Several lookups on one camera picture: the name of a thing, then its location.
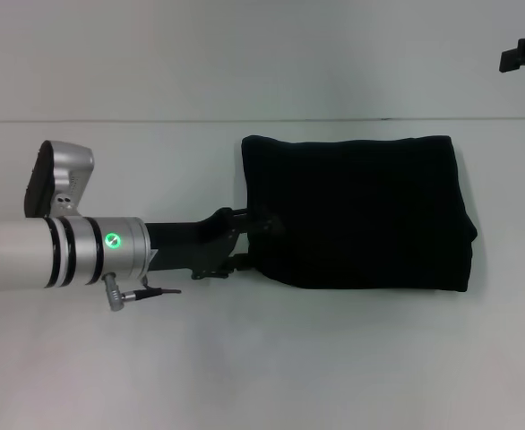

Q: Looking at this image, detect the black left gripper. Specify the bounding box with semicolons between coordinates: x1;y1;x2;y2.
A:
143;205;287;281

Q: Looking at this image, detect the black shirt with FREE print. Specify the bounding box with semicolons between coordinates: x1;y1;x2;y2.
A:
239;133;478;295

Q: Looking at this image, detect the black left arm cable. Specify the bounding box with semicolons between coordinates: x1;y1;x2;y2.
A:
103;273;183;313

